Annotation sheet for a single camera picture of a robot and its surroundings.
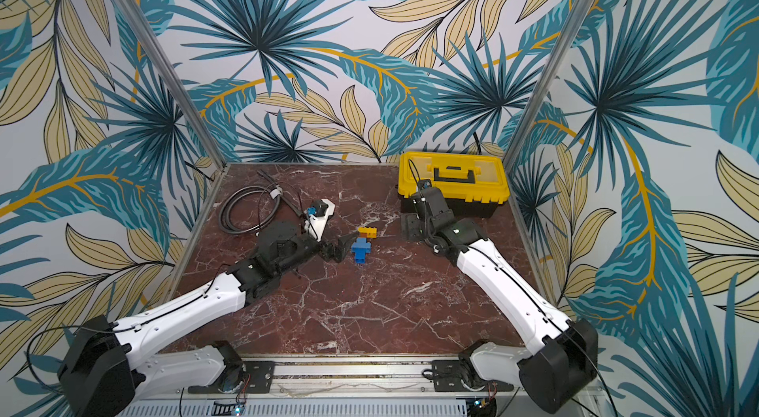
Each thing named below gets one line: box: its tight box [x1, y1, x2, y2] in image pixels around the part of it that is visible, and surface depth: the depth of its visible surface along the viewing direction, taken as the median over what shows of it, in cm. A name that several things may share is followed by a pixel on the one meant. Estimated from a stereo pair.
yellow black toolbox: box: [397, 151, 510, 219], surface depth 97 cm
